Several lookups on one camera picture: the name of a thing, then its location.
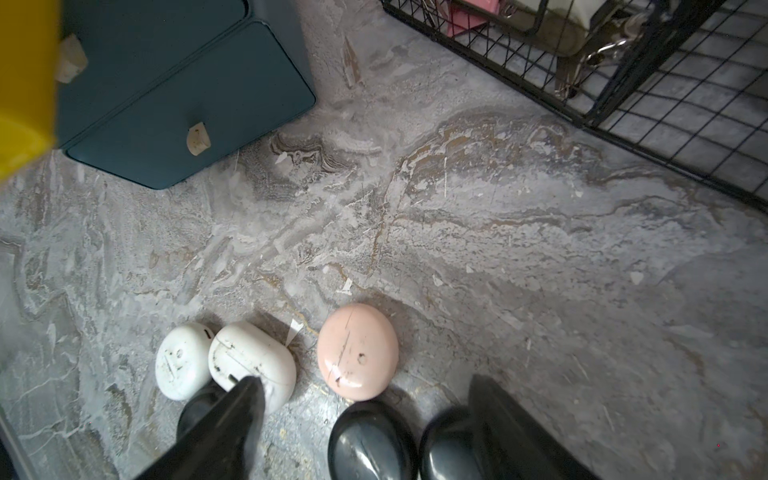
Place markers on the black wire desk organizer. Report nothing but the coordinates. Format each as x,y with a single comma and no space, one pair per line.
682,84

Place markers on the teal lower drawer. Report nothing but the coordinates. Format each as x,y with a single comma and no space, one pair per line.
240,90

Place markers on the teal drawer cabinet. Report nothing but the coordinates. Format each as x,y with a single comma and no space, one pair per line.
132,47

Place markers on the pink earphone case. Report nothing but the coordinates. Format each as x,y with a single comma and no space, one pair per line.
357,352

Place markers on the white round earphone case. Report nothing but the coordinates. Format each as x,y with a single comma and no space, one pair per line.
182,366

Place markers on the white oval earphone case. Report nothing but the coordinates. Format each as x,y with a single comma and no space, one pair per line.
240,350

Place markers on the yellow drawer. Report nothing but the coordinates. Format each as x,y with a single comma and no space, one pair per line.
29,54

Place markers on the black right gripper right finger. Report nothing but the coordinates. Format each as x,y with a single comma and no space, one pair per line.
509,443

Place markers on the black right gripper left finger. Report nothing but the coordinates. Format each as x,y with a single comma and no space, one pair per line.
223,443

